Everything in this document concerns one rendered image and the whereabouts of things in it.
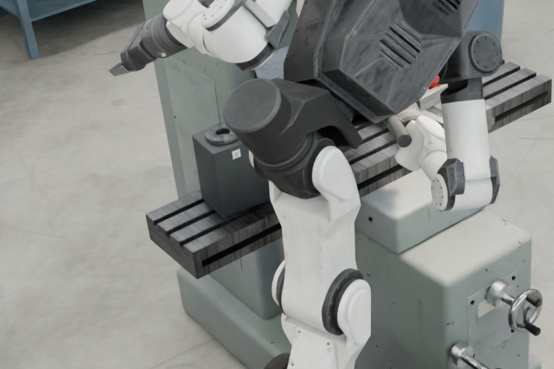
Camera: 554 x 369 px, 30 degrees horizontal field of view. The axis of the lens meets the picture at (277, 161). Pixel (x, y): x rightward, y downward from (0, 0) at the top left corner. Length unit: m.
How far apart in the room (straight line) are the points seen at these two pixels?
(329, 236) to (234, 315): 1.46
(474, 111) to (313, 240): 0.43
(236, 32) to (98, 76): 3.91
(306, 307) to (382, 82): 0.51
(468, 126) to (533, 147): 2.51
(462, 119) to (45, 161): 3.11
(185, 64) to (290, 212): 1.20
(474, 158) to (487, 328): 0.76
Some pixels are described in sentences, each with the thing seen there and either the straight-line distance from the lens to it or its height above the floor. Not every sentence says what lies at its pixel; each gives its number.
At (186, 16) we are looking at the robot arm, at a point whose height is 1.61.
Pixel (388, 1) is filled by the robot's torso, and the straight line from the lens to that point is 1.91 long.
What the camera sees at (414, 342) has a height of 0.50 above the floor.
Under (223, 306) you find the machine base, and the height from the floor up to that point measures 0.20.
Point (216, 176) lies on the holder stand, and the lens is 2.50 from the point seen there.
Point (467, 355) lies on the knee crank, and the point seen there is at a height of 0.56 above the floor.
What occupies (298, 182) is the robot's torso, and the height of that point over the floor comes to 1.35.
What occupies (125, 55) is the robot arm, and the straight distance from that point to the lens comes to 2.24.
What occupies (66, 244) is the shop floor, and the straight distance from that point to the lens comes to 4.36.
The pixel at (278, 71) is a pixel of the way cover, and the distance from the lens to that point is 3.00.
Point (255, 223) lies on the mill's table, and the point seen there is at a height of 0.96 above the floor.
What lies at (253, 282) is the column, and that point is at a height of 0.34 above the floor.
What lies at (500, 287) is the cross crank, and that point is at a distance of 2.71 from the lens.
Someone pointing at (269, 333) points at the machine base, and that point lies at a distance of 3.39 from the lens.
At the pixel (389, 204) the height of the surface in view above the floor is 0.89.
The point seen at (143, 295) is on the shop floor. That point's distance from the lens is 3.98.
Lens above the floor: 2.37
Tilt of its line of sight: 31 degrees down
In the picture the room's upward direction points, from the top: 7 degrees counter-clockwise
